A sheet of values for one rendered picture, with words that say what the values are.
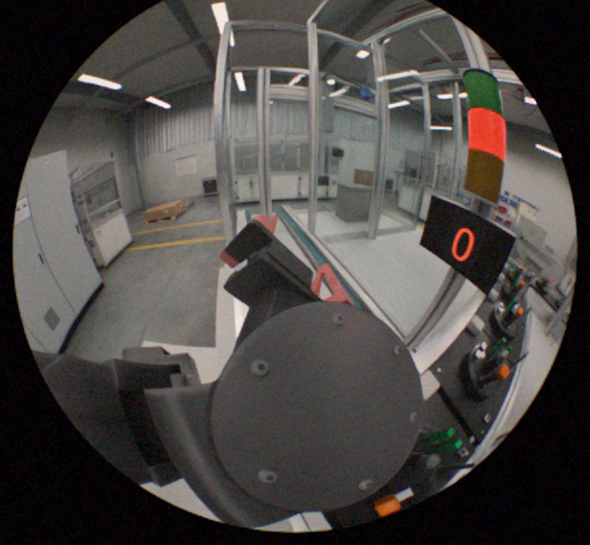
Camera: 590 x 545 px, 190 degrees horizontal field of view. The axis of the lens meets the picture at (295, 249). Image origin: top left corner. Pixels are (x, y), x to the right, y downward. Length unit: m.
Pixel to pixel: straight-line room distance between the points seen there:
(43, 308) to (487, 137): 3.16
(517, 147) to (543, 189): 2.28
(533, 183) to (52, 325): 13.76
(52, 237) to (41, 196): 0.54
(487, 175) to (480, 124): 0.06
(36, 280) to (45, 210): 0.83
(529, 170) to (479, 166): 10.73
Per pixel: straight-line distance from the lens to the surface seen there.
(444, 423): 0.38
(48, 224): 3.02
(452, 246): 0.23
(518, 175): 10.92
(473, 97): 0.25
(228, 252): 0.16
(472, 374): 0.43
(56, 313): 3.01
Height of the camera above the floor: 1.26
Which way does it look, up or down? 30 degrees down
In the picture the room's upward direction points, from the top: straight up
